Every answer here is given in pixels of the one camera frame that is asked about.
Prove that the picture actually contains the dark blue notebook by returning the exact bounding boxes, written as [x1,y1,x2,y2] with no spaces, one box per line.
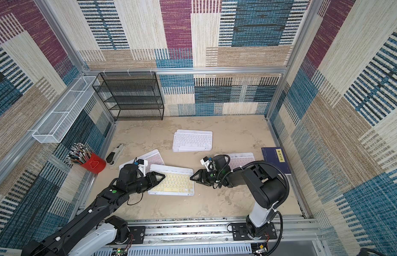
[261,147,291,175]

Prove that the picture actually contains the black white stapler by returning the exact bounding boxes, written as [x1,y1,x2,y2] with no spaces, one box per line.
[106,144,124,165]

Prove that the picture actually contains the bundle of pens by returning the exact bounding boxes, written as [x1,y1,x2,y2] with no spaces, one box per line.
[65,143,92,165]

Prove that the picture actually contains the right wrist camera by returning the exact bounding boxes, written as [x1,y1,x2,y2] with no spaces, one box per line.
[200,157,216,172]

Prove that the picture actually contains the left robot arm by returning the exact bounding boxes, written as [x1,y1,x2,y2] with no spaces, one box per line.
[21,163,165,256]

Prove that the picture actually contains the white mesh wall basket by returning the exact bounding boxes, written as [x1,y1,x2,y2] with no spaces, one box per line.
[33,76,96,144]

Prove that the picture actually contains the yellow keyboard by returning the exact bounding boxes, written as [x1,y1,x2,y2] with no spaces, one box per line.
[148,164,195,196]

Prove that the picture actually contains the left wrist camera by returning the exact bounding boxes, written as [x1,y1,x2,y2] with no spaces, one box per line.
[133,159,148,177]

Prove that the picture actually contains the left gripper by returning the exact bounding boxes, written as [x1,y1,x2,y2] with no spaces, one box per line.
[127,171,166,196]

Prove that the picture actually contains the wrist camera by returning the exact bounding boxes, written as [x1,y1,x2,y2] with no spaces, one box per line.
[200,157,216,172]
[133,159,148,177]

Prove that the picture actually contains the black wire shelf rack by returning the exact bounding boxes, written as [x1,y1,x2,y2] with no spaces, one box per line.
[92,71,165,121]

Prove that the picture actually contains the red pen cup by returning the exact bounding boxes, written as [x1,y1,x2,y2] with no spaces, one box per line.
[81,153,107,175]

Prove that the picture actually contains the pink keyboard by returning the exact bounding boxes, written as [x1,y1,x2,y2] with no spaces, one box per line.
[137,149,165,174]
[227,153,255,170]

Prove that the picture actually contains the white keyboard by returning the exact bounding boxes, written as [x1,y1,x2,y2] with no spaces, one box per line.
[172,130,213,152]

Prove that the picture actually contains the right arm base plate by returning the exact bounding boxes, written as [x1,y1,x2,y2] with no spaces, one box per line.
[227,223,278,241]

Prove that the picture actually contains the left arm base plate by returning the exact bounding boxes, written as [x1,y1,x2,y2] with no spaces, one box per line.
[123,226,146,246]

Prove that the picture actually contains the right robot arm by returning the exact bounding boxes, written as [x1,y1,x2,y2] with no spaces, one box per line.
[190,155,290,240]

